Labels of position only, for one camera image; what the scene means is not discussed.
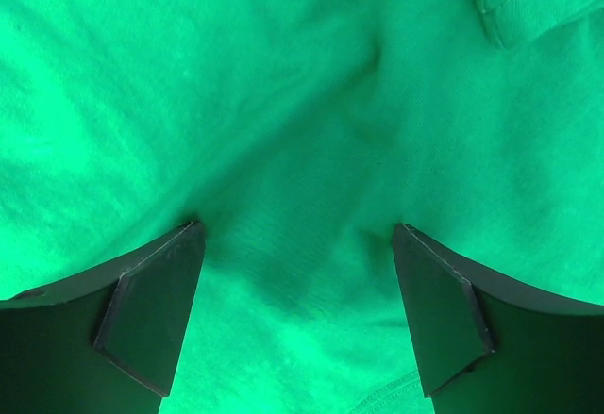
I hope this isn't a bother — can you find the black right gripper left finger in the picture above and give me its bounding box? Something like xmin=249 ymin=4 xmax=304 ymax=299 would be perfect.
xmin=1 ymin=222 xmax=205 ymax=414

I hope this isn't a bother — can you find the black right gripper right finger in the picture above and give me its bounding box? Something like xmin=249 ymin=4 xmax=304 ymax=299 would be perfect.
xmin=392 ymin=224 xmax=603 ymax=414

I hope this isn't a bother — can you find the green t shirt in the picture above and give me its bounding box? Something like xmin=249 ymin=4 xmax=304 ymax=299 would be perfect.
xmin=1 ymin=0 xmax=603 ymax=413

